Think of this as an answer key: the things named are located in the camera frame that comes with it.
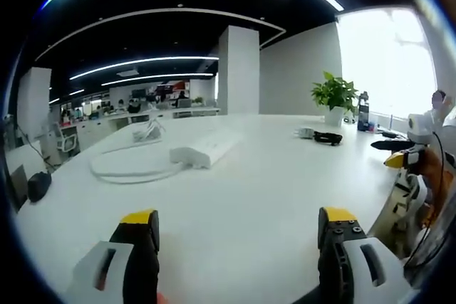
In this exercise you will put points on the white power strip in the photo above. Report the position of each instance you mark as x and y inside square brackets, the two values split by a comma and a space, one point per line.
[221, 145]

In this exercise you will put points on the black pouch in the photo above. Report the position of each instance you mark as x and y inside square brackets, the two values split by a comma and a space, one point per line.
[39, 186]

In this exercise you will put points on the person's left hand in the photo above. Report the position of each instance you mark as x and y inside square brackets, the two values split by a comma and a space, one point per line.
[163, 299]

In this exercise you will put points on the green potted plant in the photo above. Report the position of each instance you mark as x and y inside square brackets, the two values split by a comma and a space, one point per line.
[335, 95]

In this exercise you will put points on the dark water bottle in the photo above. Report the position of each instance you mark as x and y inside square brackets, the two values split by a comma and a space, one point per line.
[363, 111]

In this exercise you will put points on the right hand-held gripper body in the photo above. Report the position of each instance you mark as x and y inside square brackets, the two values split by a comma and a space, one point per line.
[419, 129]

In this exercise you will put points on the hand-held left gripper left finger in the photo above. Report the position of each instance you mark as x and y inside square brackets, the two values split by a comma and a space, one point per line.
[137, 247]

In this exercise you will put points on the white mesh office chair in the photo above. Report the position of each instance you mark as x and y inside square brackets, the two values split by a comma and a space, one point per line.
[67, 140]

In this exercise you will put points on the white desk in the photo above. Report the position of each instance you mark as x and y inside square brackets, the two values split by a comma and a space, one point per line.
[249, 193]

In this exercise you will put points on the row of office desks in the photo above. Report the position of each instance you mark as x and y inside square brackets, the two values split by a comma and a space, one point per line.
[142, 117]

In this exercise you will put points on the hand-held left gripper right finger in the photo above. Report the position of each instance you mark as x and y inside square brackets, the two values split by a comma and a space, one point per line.
[335, 247]

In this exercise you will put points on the blue box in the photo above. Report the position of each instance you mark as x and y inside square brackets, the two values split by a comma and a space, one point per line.
[372, 126]

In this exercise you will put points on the white charger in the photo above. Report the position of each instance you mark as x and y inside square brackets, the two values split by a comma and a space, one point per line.
[303, 132]

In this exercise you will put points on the dark chair back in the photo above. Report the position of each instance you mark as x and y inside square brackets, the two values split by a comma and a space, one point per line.
[19, 186]

